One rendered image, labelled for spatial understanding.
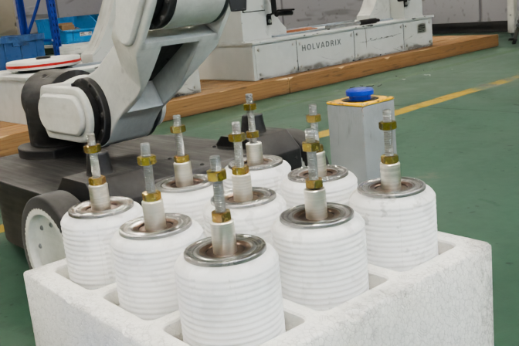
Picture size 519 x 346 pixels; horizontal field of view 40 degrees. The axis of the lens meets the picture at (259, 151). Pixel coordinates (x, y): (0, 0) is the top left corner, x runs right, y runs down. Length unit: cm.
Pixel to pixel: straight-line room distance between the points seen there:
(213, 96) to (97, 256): 238
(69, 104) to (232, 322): 88
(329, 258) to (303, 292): 4
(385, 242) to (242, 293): 22
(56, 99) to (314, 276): 90
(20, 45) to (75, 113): 389
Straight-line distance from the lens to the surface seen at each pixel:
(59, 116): 148
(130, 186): 118
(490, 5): 635
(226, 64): 356
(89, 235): 80
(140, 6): 117
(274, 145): 137
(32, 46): 535
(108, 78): 138
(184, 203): 86
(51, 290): 83
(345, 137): 102
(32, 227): 124
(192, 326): 64
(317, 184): 70
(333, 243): 68
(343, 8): 728
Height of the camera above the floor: 47
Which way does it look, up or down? 12 degrees down
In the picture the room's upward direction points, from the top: 6 degrees counter-clockwise
